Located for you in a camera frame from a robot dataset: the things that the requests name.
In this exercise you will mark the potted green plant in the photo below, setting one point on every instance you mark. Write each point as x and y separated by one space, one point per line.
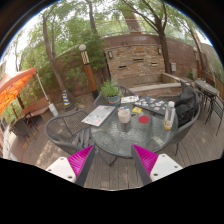
110 90

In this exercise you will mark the white printed booklet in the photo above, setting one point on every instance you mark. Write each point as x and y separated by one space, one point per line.
129 99

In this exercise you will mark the clear plastic drink bottle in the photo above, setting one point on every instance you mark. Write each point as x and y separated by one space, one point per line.
169 115

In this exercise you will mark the white cup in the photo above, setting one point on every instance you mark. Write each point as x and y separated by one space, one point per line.
124 116

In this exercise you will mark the dark metal chair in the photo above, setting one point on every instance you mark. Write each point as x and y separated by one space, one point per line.
218 110

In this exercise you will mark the black sticker-covered laptop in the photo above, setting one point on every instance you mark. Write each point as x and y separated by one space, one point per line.
151 104

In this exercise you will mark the small yellow card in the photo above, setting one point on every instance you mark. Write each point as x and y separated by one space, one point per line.
136 110

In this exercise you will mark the wooden bench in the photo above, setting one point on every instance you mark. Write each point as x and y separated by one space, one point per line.
35 108

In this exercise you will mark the flat round red coaster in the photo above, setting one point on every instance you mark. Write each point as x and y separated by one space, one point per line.
143 119

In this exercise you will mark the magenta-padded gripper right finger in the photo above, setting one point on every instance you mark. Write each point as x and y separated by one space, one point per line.
154 163

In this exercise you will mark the round glass patio table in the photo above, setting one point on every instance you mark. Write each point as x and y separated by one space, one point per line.
133 133

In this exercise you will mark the orange patio umbrella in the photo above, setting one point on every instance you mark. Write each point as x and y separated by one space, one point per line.
15 88

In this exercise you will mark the dark round side table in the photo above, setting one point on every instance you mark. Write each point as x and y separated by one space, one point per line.
206 91

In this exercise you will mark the silver sticker-covered laptop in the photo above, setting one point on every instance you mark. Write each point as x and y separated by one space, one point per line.
98 115

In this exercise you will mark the black backpack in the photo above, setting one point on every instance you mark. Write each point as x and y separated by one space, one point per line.
186 106

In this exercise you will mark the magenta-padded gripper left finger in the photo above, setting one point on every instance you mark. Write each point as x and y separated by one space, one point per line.
75 163

